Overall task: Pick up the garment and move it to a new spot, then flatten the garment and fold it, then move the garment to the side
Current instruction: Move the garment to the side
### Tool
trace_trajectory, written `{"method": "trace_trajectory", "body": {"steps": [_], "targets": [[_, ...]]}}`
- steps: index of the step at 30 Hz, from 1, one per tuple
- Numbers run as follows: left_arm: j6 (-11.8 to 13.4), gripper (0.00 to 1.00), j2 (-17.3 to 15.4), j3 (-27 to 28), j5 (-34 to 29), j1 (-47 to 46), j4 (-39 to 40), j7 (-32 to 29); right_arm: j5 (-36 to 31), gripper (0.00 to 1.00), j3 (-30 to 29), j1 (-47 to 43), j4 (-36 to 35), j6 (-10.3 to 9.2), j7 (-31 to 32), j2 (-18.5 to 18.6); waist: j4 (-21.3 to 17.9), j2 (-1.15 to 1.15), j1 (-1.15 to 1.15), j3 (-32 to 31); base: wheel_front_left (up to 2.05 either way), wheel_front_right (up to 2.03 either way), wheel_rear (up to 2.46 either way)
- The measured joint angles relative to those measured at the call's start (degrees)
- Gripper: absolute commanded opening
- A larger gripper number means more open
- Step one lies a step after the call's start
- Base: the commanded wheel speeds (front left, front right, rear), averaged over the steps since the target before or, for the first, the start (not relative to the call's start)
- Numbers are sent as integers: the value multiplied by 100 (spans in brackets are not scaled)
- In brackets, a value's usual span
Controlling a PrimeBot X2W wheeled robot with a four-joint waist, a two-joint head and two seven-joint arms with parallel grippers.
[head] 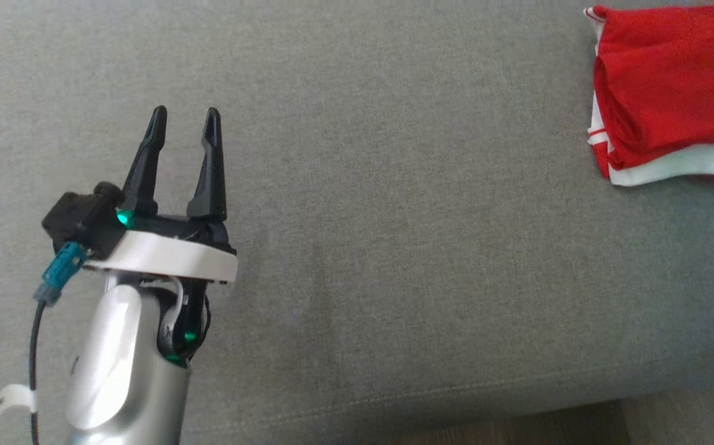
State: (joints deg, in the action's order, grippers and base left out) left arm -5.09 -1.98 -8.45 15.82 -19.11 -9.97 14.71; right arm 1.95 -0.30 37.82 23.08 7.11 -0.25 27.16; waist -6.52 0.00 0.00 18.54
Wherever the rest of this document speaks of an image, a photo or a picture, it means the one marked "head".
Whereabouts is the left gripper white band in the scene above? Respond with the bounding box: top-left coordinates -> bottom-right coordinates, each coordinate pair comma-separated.
83,106 -> 238,285

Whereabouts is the red mesh shorts white waistband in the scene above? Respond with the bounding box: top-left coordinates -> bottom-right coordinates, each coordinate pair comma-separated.
583,2 -> 714,188

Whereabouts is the grey fabric sofa seat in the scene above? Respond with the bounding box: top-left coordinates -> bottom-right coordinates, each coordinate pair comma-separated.
0,0 -> 714,445

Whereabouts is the white paper cable label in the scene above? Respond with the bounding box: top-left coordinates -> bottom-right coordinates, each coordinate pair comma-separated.
0,383 -> 38,431

